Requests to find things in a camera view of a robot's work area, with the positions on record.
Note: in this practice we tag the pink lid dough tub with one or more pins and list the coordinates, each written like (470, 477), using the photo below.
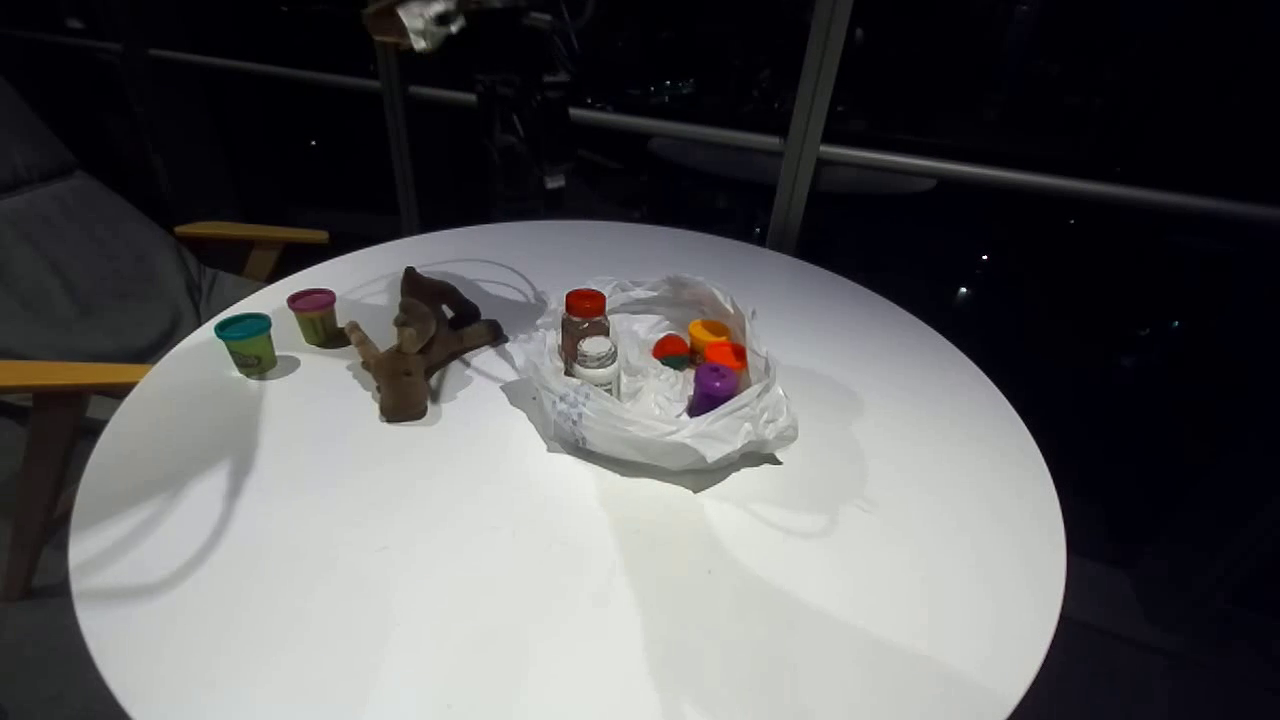
(316, 318)

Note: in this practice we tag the orange lid dough tub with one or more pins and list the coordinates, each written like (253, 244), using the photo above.
(707, 331)

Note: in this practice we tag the grey horizontal window rail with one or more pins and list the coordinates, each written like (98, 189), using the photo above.
(1000, 175)

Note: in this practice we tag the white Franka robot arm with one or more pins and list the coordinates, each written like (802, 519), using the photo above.
(443, 20)

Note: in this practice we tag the red-orange lid dough tub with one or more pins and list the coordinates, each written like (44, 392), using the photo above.
(730, 357)

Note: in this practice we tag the thin metal window post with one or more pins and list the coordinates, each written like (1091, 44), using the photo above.
(397, 147)

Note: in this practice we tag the grey window frame post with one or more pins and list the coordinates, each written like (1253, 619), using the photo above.
(807, 122)

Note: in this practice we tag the brown bottle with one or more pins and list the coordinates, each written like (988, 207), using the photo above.
(581, 345)

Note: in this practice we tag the white plastic bag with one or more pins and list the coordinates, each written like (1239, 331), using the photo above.
(642, 421)

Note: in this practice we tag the teal lid dough tub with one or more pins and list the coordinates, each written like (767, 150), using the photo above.
(247, 342)

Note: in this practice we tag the brown plush toy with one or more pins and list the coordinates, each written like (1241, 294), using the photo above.
(423, 345)

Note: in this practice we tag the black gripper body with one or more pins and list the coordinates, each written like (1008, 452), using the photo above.
(525, 125)

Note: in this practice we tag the red-capped shaker bottle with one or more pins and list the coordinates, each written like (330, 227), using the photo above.
(599, 363)

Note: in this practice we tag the purple dough tub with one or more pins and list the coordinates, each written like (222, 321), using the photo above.
(714, 389)

